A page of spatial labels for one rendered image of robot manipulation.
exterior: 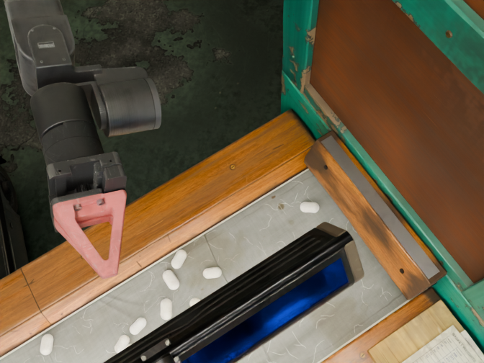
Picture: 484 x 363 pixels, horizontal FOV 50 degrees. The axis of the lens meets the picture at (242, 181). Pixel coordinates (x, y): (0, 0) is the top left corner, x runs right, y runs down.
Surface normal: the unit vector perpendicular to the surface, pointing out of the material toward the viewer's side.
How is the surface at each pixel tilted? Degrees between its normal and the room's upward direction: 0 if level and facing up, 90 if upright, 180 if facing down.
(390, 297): 0
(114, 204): 29
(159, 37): 0
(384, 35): 90
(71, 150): 9
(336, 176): 67
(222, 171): 0
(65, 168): 20
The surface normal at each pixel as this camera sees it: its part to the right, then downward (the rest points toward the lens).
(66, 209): 0.37, -0.13
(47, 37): 0.27, -0.47
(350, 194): -0.80, 0.32
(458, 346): -0.05, -0.38
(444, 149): -0.85, 0.51
